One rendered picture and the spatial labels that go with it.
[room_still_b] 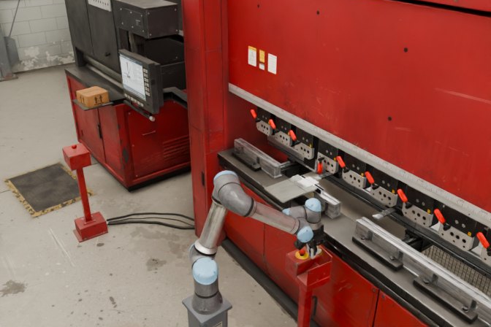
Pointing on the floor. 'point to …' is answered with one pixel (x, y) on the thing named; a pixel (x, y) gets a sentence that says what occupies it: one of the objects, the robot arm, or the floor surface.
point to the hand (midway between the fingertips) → (310, 257)
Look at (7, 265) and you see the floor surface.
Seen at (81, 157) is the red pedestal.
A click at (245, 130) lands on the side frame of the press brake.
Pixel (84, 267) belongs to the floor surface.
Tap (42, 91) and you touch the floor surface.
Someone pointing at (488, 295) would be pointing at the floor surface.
